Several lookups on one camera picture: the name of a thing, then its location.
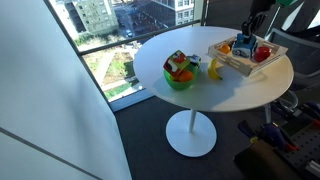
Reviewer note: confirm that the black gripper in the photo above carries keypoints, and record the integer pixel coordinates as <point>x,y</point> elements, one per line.
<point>252,23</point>

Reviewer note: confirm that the blue fabric number cube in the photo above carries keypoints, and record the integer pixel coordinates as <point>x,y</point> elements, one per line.
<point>244,47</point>

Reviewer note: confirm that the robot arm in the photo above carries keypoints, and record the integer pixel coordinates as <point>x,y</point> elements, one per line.
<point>261,6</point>

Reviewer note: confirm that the orange fruit in tray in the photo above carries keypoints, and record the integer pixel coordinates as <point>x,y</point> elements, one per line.
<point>225,48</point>

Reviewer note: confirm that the wooden tray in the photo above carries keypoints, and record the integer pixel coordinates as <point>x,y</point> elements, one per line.
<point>246,58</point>

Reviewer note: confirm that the red apple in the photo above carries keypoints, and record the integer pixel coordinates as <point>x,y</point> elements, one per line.
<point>262,53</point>

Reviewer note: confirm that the yellow banana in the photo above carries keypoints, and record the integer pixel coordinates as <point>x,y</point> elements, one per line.
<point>211,69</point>

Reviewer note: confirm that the grey office chair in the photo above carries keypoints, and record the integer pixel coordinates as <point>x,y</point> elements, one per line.
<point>305,59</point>

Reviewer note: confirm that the checkered fabric cube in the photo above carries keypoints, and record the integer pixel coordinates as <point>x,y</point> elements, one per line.
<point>194,60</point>

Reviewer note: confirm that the colourful fabric cube in bowl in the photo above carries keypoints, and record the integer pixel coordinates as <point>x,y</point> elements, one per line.
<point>176,63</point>

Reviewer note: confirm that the orange fruit in bowl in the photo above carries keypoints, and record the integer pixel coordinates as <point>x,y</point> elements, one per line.
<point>184,76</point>

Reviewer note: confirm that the green plastic bowl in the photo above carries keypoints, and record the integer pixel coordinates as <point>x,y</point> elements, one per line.
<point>181,85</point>

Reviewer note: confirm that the black clamp tool rack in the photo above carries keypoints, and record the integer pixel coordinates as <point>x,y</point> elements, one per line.
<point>290,151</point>

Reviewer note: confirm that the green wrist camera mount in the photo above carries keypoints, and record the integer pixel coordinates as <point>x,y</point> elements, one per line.
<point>285,3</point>

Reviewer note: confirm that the white round table pedestal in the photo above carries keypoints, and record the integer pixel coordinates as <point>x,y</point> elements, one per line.
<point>191,133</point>

